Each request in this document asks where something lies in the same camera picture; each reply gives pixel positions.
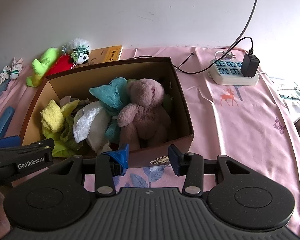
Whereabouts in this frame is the teal mesh bath pouf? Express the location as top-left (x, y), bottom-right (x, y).
top-left (89, 77), bottom-right (130, 144)

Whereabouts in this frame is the lime green plush toy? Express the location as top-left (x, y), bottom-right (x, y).
top-left (26, 47), bottom-right (59, 87)

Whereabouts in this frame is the lime green yarn cloth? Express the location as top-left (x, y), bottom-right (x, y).
top-left (42, 116), bottom-right (83, 158)

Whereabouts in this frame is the pink printed tablecloth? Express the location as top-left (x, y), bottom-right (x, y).
top-left (0, 47), bottom-right (300, 239)

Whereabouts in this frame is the pink plush bear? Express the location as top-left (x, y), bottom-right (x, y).
top-left (117, 79), bottom-right (171, 151)

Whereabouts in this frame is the black power adapter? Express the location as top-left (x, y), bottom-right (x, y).
top-left (241, 54), bottom-right (260, 77)

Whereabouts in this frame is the white knotted rope toy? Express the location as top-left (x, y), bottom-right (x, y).
top-left (0, 57), bottom-right (24, 85)

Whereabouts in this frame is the white panda plush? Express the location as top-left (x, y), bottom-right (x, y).
top-left (62, 38), bottom-right (91, 66)

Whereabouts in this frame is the white power strip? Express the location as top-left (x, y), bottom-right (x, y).
top-left (208, 50), bottom-right (259, 86)

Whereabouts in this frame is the yellow fuzzy cloth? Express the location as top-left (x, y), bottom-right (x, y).
top-left (40, 100), bottom-right (80, 133)

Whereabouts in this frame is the brown cardboard box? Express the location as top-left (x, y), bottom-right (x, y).
top-left (20, 57), bottom-right (194, 168)

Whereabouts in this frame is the grey pink sock bundle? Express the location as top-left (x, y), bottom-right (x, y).
top-left (60, 96), bottom-right (91, 107)

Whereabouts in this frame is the red plush toy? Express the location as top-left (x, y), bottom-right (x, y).
top-left (45, 54), bottom-right (74, 76)

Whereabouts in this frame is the yellow flat box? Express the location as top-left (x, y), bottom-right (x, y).
top-left (87, 46), bottom-right (123, 65)

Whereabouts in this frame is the blue glasses case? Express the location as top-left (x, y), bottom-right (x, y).
top-left (0, 106), bottom-right (15, 138)

